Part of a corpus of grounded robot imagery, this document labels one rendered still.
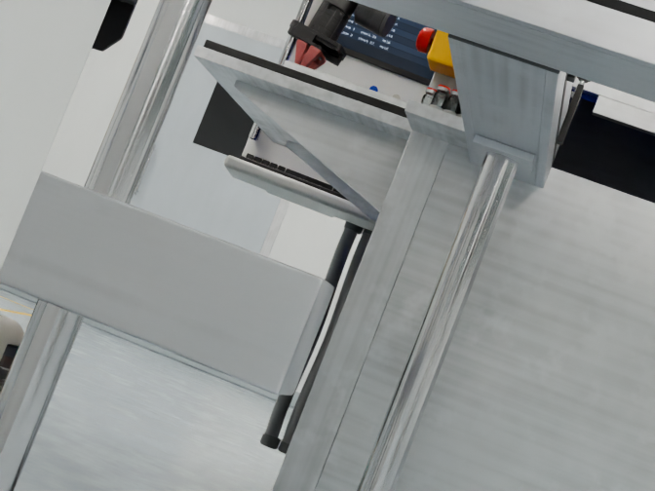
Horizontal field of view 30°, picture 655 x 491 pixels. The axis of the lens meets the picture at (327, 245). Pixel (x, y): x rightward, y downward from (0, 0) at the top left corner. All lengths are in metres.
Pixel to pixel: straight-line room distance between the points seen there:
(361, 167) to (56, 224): 0.95
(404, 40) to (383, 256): 1.22
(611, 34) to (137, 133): 0.47
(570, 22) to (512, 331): 0.86
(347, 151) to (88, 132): 6.14
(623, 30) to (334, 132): 1.01
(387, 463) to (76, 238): 0.68
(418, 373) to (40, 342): 0.66
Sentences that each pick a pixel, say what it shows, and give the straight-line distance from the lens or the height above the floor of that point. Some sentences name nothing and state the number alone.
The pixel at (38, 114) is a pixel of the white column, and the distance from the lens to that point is 0.67.
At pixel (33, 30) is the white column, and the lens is 0.63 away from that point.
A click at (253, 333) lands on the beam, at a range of 1.18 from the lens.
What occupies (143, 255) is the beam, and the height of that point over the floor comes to 0.51.
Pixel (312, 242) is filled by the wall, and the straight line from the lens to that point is 7.68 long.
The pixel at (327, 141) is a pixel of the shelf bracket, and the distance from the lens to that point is 2.12.
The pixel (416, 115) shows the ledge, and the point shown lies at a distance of 1.87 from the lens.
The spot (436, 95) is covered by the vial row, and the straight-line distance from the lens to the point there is 1.92.
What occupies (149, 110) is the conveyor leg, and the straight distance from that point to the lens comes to 1.26.
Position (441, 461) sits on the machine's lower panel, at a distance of 1.96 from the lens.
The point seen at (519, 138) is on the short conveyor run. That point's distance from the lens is 1.68.
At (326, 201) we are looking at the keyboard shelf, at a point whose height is 0.78.
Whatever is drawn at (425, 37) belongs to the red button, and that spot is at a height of 0.99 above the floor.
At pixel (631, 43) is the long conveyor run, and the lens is 1.18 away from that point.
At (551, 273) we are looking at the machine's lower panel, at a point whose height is 0.72.
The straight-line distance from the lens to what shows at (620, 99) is 2.02.
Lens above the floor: 0.50
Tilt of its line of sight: 4 degrees up
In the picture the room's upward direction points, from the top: 21 degrees clockwise
